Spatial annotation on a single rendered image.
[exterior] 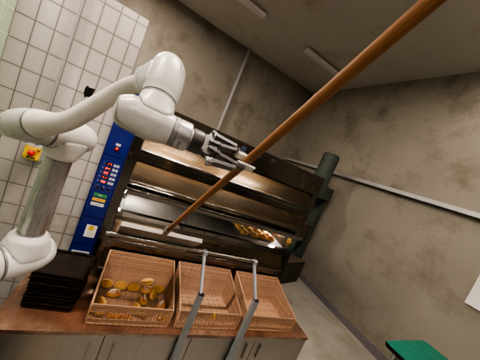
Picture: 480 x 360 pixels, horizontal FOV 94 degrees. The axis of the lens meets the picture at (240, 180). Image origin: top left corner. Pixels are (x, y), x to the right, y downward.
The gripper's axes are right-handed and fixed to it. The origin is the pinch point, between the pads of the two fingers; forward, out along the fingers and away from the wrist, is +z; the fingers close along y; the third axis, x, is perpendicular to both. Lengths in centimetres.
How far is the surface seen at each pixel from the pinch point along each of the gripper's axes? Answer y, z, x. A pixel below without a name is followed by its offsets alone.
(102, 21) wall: -116, -80, -62
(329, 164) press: -213, 285, -162
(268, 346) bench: 67, 125, -147
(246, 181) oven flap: -66, 64, -104
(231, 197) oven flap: -52, 58, -118
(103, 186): -33, -47, -130
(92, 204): -20, -49, -141
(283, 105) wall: -470, 272, -265
